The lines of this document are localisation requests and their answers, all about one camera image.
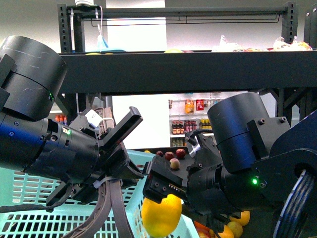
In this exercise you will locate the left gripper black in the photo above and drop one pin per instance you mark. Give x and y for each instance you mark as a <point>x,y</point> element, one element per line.
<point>113,160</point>

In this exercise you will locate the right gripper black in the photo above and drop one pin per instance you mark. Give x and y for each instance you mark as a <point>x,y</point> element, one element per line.
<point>197,181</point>

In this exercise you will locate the yellow lemon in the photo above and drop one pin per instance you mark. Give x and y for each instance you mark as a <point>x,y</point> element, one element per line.
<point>161,219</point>

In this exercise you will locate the turquoise plastic shopping basket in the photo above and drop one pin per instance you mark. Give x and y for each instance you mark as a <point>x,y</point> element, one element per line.
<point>19,188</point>

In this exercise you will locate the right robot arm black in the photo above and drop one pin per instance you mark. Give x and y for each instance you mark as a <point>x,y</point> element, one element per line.
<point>253,162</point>

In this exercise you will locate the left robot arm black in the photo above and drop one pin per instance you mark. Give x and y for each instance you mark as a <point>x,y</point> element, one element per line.
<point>31,75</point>

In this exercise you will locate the far peach on shelf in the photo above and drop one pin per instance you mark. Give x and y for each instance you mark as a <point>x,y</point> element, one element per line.
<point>174,164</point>

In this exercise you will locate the far red apple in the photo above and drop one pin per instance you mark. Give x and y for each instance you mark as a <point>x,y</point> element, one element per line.
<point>180,153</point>

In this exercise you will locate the far dark apple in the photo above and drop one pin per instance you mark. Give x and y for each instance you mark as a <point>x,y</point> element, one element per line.
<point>169,155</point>

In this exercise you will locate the yellow apple front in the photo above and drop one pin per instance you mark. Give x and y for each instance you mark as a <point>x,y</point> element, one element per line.
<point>227,233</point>

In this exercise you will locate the yellow apple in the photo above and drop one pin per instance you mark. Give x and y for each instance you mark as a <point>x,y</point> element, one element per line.
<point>244,218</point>
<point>227,233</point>

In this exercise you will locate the yellow apple back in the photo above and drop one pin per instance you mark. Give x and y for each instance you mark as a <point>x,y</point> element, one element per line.
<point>244,218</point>

